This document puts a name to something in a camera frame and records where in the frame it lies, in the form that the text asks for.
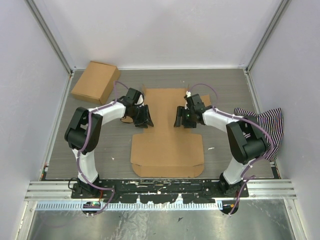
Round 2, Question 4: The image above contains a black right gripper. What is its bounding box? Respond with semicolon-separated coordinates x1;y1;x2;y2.
174;106;197;129

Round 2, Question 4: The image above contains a purple white striped cloth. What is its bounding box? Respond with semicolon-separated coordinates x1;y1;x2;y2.
234;107;284;162

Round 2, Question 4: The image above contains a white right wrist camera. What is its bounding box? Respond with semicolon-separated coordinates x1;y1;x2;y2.
184;91;191;99

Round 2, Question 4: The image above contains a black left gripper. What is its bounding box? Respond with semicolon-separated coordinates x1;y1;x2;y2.
129;104;154;129

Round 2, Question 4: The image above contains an aluminium front rail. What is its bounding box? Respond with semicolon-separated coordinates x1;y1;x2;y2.
25;179;297;203

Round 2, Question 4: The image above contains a brown cardboard box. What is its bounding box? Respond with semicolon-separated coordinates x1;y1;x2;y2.
130;87;205;178
71;61;121;105

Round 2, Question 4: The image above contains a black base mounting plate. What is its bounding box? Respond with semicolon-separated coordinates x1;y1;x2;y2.
68;178;239;204

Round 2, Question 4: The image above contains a white slotted cable duct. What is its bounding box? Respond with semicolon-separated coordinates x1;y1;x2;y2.
35;201;223;211

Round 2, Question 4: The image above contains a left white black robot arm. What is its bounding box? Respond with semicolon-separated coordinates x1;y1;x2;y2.
64;88;154;199

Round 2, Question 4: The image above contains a closed brown cardboard box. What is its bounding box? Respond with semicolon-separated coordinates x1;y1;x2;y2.
71;61;121;105

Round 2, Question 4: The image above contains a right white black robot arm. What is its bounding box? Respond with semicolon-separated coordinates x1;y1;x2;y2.
174;91;271;198

